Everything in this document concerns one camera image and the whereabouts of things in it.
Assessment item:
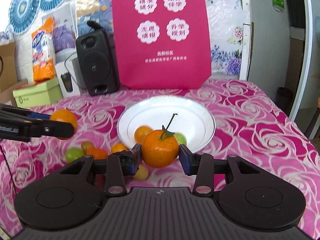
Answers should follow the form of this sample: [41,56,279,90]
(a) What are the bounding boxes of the orange mandarin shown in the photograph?
[86,147,108,160]

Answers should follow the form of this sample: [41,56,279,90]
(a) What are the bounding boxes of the large orange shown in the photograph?
[49,109,78,135]

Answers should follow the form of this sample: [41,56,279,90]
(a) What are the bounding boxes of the orange tangerine with stem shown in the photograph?
[141,113,180,168]

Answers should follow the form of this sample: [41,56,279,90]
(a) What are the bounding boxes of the small orange citrus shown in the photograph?
[111,142,129,153]

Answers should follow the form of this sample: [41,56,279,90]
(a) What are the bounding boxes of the yellow green small fruit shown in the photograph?
[133,164,149,180]

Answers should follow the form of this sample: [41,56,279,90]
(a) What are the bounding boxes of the brown cardboard box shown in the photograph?
[0,42,28,106]

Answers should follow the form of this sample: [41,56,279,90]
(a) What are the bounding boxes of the green apple in plate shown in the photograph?
[174,132,187,145]

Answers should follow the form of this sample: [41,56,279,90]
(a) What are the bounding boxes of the light green cardboard box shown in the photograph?
[12,77,63,108]

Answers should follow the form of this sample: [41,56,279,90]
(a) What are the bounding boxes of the small orange in plate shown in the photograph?
[134,126,153,144]

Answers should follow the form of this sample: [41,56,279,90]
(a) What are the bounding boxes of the white round plate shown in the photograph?
[117,95,216,153]

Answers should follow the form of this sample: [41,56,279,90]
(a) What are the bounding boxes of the white coffee cup box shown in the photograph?
[55,57,86,98]

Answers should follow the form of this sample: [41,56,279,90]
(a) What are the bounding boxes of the pink rose tablecloth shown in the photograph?
[1,80,319,238]

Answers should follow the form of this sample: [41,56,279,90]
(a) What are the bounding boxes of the orange white tissue pack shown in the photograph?
[31,17,55,82]

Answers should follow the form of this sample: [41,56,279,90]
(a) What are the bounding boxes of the black portable speaker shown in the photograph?
[76,21,120,96]

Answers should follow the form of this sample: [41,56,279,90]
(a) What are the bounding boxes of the magenta non-woven tote bag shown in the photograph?
[112,0,212,89]

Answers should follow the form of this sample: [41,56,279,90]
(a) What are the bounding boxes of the black speaker cable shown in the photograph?
[64,51,87,91]

